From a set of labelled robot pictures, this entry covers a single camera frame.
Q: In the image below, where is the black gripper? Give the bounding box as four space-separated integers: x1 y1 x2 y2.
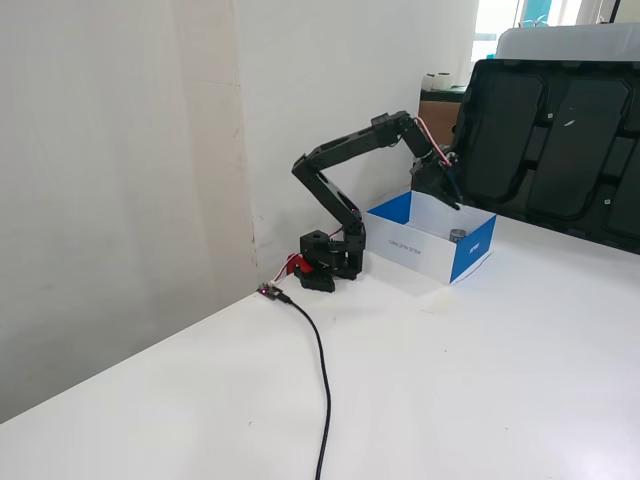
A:
409 148 465 211

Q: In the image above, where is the blue and white cardboard box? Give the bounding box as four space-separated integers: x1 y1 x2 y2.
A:
365 189 498 286

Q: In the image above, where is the brown cardboard box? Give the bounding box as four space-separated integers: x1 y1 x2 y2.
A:
418 100 462 147

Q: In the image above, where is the black plastic tray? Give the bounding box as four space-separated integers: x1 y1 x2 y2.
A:
451 58 640 257

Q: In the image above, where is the white plastic lid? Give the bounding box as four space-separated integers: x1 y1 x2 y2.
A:
494 21 640 64

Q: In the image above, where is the red servo wire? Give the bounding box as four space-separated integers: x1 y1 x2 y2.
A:
411 115 454 167

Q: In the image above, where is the white servo wire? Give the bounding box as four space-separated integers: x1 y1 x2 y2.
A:
271 257 302 287

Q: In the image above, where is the black power cable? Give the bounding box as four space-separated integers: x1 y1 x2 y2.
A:
273 289 333 480

